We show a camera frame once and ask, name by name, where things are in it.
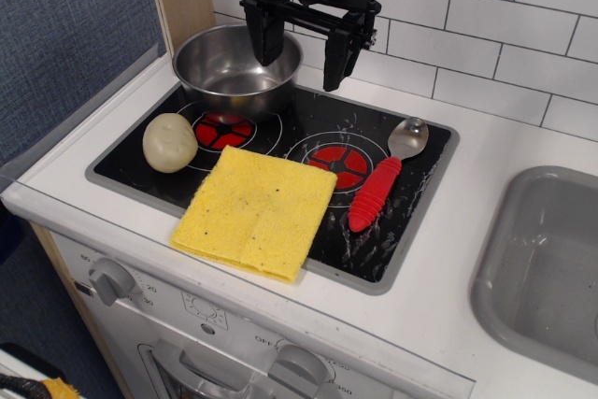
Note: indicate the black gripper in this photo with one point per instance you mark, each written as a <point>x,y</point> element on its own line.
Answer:
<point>266,18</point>

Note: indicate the stainless steel pot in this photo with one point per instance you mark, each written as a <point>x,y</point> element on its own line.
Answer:
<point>217,69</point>

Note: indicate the yellow folded cloth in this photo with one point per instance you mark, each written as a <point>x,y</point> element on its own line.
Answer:
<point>257,213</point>

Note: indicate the black toy stovetop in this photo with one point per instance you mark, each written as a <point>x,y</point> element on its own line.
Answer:
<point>327,144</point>

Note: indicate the cream toy potato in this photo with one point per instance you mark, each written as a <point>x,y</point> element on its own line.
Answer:
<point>169,143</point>

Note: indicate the grey left oven knob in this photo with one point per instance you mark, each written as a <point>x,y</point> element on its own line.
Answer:
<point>110,280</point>

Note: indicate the grey oven knob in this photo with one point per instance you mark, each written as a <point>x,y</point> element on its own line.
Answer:
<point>110,280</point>
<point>299,370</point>

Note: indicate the grey right oven knob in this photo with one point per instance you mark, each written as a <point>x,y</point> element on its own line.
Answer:
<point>299,370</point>

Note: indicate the grey sink basin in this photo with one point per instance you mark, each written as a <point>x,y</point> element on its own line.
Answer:
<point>535,290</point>

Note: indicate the yellow rag bottom corner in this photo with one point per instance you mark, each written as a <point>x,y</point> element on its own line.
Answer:
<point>58,389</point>

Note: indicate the red handled metal spoon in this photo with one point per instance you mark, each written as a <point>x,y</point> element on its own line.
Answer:
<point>408,139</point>

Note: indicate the grey oven door handle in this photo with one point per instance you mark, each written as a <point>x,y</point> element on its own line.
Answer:
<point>203,373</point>

